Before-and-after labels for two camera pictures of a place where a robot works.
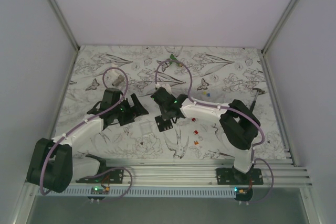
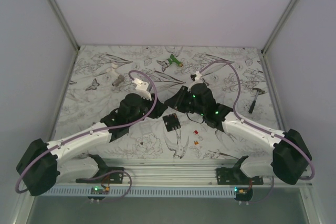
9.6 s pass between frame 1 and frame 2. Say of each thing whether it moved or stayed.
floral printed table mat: stayed
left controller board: stayed
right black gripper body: moved
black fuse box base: moved
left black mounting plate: stayed
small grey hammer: stayed
